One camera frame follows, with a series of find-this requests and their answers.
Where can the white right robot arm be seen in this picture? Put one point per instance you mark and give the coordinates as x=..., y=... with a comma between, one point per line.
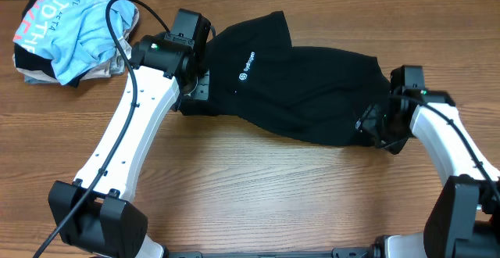
x=465, y=219

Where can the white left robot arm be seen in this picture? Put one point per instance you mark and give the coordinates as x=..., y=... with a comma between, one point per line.
x=95, y=212

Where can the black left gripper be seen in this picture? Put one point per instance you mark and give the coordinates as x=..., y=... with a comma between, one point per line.
x=199, y=90

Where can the black folded garment in pile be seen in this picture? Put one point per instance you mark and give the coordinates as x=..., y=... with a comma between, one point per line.
x=37, y=68

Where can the black polo shirt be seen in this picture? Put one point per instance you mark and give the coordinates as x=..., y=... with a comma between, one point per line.
x=312, y=94

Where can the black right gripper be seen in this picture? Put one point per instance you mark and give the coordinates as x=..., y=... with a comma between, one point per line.
x=369, y=123

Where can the grey folded garment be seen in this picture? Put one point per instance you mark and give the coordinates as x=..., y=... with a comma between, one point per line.
x=68, y=62

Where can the light blue printed t-shirt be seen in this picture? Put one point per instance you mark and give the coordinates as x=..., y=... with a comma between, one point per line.
x=74, y=19

